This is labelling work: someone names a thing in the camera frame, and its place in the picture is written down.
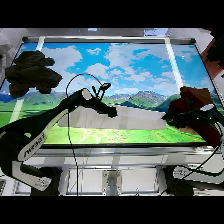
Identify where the light grey garment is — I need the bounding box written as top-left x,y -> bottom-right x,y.
57,104 -> 169,131

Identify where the dark red garment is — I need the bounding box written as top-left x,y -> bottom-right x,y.
165,85 -> 222,148

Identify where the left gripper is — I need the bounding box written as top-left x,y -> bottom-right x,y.
94,97 -> 119,119

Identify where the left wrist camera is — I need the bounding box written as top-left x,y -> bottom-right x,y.
91,82 -> 112,101

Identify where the black cable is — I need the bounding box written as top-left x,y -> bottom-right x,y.
179,118 -> 224,183
65,72 -> 105,197

